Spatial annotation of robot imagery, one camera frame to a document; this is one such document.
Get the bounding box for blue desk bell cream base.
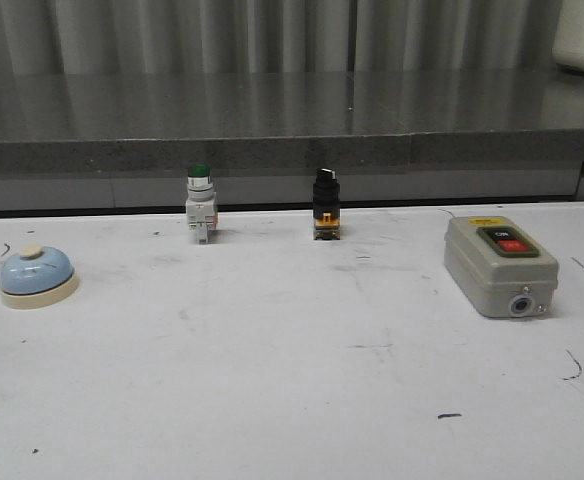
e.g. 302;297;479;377
0;245;79;310

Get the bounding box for grey stone counter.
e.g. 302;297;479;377
0;69;584;215

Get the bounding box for black selector switch yellow base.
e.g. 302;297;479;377
313;168;340;240

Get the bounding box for green pushbutton switch white body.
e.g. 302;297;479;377
185;164;218;244

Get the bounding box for grey on off switch box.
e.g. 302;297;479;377
444;216;559;318

